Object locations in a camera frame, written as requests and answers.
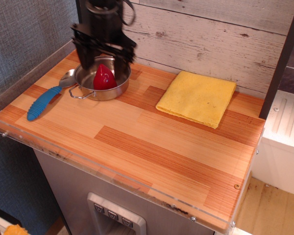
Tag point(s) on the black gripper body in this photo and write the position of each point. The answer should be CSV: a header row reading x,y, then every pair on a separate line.
x,y
104,34

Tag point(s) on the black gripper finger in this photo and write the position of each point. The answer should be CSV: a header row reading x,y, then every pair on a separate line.
x,y
86,56
121,69

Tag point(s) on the red toy pepper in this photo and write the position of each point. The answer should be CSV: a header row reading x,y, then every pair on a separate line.
x,y
104,79

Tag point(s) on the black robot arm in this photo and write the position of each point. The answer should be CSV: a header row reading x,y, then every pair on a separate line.
x,y
99,6

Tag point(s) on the yellow folded cloth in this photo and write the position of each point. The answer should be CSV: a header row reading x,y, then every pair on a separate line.
x,y
197,98

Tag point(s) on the clear acrylic edge guard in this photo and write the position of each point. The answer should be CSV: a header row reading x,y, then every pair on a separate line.
x,y
195,171

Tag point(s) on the grey toy cabinet front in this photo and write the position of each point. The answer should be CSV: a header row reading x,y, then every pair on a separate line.
x,y
71,185

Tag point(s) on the silver dispenser panel with buttons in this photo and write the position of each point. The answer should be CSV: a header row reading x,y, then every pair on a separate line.
x,y
112,219

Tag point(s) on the white toy sink unit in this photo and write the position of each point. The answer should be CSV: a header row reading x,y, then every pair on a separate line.
x,y
274,160

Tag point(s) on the yellow object bottom left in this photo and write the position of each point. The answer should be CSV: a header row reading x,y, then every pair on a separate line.
x,y
15,230

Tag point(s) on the dark vertical post left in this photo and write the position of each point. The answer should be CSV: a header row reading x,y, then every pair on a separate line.
x,y
82,12

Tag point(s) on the dark vertical post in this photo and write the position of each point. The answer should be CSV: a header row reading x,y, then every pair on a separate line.
x,y
277,76
82,12

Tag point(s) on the blue handled metal spoon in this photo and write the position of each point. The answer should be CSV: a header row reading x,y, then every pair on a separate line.
x,y
43,100

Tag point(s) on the dark vertical post right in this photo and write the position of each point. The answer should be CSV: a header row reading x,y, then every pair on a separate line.
x,y
277,76

